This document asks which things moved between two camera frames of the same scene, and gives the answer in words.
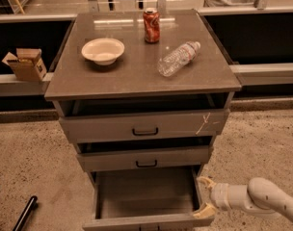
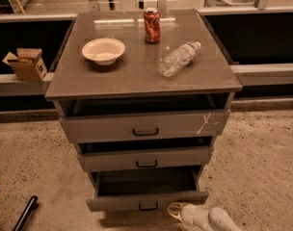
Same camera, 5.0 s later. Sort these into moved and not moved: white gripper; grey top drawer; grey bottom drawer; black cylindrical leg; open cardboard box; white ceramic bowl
Moved: white gripper; grey bottom drawer
Not moved: open cardboard box; white ceramic bowl; black cylindrical leg; grey top drawer
